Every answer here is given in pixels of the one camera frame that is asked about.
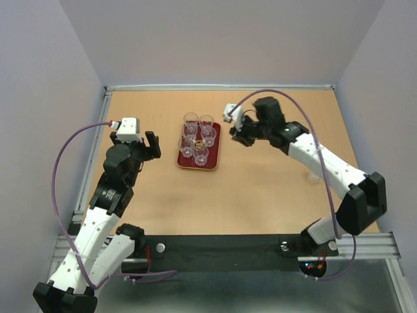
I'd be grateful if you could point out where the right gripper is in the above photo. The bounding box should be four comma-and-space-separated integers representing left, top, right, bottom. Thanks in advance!
230, 113, 271, 147

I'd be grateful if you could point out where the clear glass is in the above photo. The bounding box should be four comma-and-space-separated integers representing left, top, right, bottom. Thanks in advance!
183, 112, 199, 131
193, 147, 209, 167
199, 115, 214, 132
182, 125, 197, 143
178, 137, 195, 158

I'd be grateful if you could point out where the clear glass corner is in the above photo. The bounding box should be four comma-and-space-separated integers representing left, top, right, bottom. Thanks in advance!
201, 127, 217, 147

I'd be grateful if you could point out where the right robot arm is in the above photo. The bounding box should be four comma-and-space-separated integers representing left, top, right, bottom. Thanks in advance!
223, 97, 387, 254

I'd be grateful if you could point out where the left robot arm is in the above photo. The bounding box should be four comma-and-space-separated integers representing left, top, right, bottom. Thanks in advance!
33, 131, 161, 312

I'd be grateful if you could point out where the red lacquer tray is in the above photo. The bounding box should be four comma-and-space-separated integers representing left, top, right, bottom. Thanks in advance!
177, 122, 221, 170

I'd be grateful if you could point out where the black base mat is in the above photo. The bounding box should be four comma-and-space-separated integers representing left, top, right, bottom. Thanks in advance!
121, 234, 338, 273

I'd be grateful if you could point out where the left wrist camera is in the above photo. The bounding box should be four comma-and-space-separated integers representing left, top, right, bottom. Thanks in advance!
110, 117, 142, 143

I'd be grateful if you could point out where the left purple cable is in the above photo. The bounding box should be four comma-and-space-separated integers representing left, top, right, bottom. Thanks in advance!
51, 119, 179, 284

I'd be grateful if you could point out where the purple cable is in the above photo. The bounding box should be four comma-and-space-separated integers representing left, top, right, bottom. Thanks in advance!
229, 89, 358, 281
51, 119, 179, 284

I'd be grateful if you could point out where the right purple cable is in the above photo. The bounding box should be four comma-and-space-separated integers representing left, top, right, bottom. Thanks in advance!
229, 89, 358, 281

